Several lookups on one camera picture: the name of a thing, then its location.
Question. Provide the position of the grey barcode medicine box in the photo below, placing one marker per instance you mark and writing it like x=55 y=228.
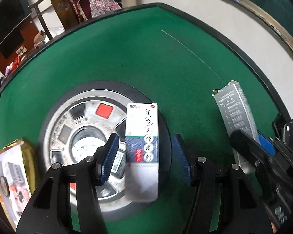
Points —
x=235 y=110

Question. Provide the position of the round silver table centre panel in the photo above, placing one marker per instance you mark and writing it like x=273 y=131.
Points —
x=79 y=123

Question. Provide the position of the black flat television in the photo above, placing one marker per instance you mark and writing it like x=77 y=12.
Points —
x=12 y=13

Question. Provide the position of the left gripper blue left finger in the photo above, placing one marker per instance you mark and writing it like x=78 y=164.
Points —
x=105 y=156

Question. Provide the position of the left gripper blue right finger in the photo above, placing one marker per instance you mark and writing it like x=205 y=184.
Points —
x=186 y=159

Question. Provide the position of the wooden chair with cloth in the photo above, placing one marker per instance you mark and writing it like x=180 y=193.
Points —
x=73 y=12

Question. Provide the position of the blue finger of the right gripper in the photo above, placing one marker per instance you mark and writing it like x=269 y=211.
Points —
x=245 y=145
x=267 y=145

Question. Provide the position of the blue white medicine box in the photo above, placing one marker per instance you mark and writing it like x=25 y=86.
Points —
x=142 y=152

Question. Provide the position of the round black tape roll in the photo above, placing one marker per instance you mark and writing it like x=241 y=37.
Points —
x=4 y=186

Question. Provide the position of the gold cardboard tray box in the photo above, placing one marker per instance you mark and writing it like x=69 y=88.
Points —
x=18 y=163

